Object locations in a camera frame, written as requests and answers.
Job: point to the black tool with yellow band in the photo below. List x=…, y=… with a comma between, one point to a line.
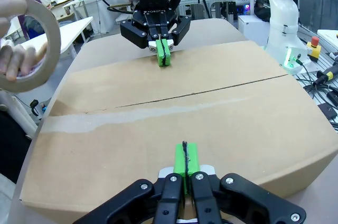
x=327, y=75

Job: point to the person bare hand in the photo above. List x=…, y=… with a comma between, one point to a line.
x=10, y=2

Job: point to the aluminium profile table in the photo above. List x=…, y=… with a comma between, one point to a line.
x=324, y=49

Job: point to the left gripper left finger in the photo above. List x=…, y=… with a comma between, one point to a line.
x=148, y=203

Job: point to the black power adapter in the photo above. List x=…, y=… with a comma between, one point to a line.
x=328, y=111

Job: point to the brown packing tape roll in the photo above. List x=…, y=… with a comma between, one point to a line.
x=54, y=37

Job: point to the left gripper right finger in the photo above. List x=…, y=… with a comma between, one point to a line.
x=237, y=203

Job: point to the brown cardboard box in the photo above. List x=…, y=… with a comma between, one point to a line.
x=185, y=107

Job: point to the white cabinet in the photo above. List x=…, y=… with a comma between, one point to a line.
x=103, y=12

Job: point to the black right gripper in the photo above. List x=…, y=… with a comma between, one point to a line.
x=154, y=3

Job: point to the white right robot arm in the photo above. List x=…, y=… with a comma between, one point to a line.
x=285, y=10

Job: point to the white rounded table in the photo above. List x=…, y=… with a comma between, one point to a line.
x=66, y=31

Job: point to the yellow emergency stop box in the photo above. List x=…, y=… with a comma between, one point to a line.
x=313, y=49

